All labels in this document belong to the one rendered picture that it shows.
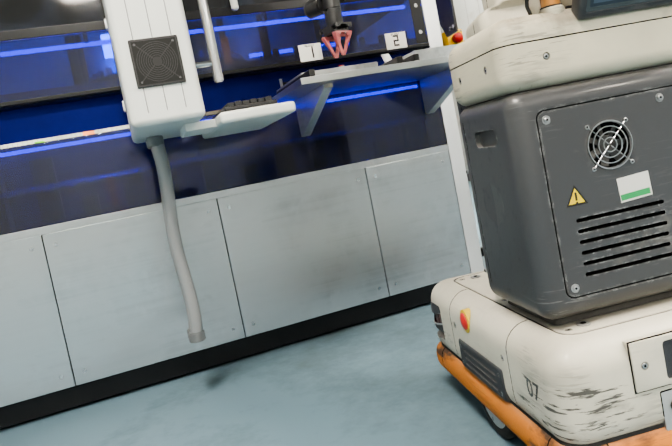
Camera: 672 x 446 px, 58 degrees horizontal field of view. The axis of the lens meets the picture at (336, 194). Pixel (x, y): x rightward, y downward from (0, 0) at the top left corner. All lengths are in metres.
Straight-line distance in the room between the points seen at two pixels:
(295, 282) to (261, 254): 0.16
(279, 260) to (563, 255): 1.25
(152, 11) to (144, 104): 0.23
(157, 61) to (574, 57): 0.94
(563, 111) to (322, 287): 1.33
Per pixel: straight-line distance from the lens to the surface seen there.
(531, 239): 1.07
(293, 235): 2.14
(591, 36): 1.12
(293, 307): 2.17
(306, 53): 2.20
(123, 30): 1.57
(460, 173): 2.40
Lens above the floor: 0.64
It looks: 4 degrees down
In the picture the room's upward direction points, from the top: 11 degrees counter-clockwise
